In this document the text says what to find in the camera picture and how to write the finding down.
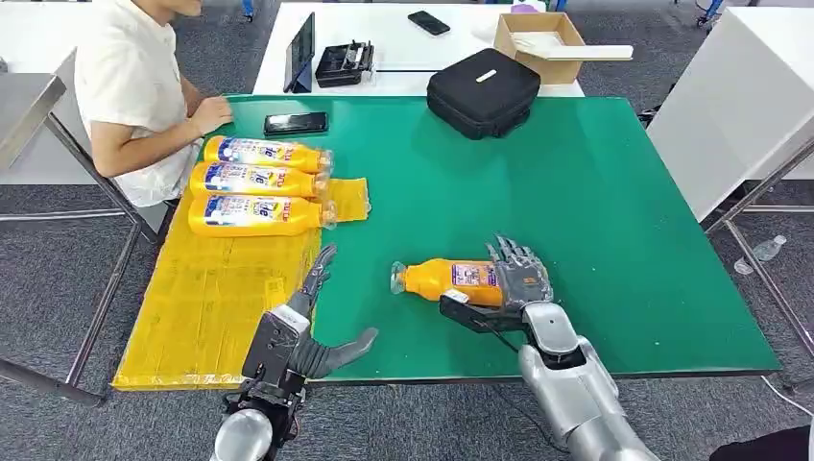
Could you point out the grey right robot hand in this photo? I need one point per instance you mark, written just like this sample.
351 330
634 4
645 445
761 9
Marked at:
524 280

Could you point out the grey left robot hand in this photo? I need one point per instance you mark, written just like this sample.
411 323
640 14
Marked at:
327 356

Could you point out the person's right hand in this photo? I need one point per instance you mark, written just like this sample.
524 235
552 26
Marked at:
213 116

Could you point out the orange drink bottle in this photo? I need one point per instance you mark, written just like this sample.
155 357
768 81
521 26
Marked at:
254 216
267 152
254 180
432 280

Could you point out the black smartphone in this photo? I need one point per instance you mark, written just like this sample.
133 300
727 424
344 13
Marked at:
296 124
429 22

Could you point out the person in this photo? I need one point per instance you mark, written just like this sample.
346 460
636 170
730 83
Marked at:
127 70
763 445

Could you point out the green table mat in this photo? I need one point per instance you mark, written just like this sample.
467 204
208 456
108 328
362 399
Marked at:
604 210

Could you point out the dark tablet with stand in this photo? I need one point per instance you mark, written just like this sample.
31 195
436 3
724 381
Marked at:
300 54

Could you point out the yellow sheet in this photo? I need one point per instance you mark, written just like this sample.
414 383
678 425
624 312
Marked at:
210 305

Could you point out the black plastic tray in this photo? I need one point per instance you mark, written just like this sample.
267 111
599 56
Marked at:
340 67

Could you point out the black zip case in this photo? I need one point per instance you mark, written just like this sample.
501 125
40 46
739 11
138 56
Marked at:
483 95

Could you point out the brown cardboard box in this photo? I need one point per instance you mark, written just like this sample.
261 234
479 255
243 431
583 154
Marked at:
550 70

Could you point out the white flat board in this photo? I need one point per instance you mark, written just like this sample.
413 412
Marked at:
591 53

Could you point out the clear plastic bottle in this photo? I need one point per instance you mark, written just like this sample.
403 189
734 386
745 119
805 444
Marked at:
766 249

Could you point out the small purple object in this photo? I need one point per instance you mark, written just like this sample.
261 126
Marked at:
524 7

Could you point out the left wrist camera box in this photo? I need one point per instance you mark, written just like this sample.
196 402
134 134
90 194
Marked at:
273 350

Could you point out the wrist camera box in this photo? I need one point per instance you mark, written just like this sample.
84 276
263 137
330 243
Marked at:
477 315
273 350

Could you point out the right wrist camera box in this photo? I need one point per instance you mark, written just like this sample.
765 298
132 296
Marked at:
477 315

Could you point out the steel frame table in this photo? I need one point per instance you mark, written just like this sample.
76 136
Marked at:
25 108

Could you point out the steel leg frame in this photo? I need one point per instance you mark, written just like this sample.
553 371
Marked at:
769 286

